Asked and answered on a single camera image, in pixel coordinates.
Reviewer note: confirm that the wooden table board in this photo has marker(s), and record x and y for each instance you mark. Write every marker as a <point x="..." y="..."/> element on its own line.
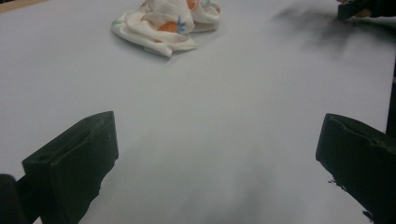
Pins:
<point x="15" y="4"/>

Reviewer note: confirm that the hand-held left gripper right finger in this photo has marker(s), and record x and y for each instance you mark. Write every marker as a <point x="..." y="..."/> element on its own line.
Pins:
<point x="361" y="155"/>

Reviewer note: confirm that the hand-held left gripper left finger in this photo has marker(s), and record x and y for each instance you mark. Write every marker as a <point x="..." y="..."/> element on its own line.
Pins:
<point x="68" y="168"/>

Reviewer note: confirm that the white fruit-print baby pants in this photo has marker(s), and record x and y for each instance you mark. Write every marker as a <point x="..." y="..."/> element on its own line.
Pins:
<point x="155" y="39"/>

